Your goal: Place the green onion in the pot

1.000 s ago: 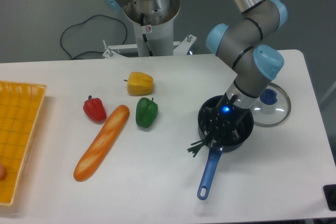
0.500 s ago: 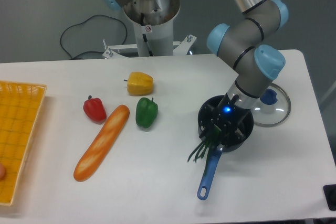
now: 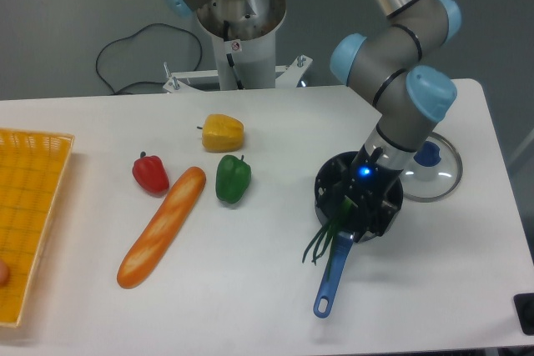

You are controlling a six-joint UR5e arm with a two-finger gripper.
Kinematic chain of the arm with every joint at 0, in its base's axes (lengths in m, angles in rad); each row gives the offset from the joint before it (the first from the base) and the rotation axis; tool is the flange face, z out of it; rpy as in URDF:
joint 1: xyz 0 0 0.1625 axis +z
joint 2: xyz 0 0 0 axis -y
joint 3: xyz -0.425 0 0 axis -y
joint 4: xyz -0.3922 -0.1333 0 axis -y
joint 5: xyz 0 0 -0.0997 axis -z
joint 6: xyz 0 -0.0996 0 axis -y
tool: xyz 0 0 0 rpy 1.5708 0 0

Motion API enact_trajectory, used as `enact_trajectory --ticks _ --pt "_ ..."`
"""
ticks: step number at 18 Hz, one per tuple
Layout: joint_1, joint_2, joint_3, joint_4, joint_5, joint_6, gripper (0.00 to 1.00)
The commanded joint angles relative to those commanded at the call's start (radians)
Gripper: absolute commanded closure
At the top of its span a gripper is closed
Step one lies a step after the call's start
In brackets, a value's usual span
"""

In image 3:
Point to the orange baguette bread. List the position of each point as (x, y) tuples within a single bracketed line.
[(153, 243)]

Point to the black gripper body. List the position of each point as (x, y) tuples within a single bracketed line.
[(367, 184)]

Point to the green bell pepper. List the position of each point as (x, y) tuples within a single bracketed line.
[(233, 177)]

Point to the brown egg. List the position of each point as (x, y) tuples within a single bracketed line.
[(4, 273)]

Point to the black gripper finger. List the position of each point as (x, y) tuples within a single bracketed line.
[(330, 183), (382, 216)]

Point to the red bell pepper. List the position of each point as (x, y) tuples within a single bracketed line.
[(150, 174)]

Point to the green onion bunch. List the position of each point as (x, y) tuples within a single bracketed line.
[(327, 236)]

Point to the black pot blue handle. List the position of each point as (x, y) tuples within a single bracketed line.
[(328, 288)]

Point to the yellow woven basket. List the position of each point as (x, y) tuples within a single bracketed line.
[(32, 168)]

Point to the yellow bell pepper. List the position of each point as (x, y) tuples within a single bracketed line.
[(221, 133)]

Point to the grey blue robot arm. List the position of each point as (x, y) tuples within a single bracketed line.
[(386, 71)]

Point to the glass lid blue knob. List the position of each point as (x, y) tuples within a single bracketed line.
[(434, 172)]

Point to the black corner device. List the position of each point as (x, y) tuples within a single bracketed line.
[(524, 304)]

